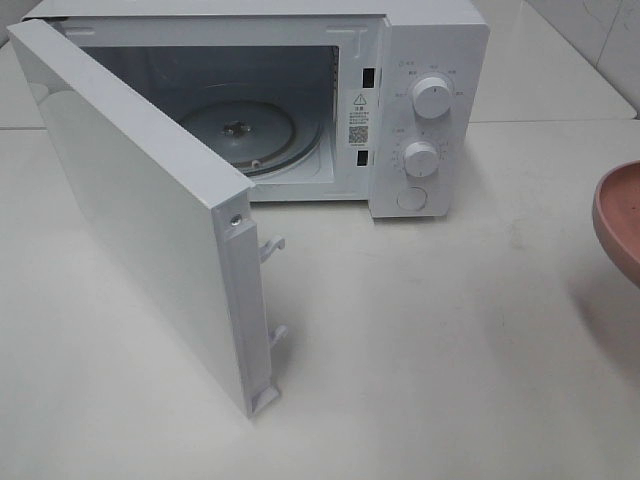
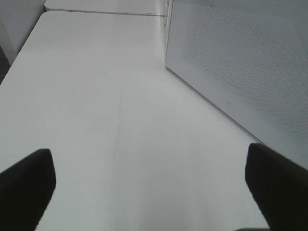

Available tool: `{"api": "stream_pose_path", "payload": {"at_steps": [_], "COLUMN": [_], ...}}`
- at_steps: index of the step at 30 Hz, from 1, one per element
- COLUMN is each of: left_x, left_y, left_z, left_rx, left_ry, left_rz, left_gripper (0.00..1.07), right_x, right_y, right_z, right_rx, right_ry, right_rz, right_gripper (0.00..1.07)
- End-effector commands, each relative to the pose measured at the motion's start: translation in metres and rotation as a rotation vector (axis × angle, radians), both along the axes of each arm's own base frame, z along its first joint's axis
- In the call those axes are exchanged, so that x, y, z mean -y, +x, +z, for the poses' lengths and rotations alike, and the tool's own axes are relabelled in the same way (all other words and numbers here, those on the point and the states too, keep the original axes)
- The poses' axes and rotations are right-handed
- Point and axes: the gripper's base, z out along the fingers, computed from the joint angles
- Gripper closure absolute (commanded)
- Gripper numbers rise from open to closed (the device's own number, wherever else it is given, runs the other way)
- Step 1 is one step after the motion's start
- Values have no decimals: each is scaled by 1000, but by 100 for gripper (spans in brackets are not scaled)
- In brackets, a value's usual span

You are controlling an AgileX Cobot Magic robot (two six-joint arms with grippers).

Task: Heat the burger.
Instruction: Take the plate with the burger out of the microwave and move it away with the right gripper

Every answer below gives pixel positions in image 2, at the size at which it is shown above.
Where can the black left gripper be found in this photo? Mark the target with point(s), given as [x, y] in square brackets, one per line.
[279, 187]

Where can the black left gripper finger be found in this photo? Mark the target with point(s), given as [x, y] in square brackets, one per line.
[26, 189]

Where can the white microwave door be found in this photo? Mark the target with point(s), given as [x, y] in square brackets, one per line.
[249, 58]

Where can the white microwave oven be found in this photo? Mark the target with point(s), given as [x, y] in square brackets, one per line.
[167, 12]

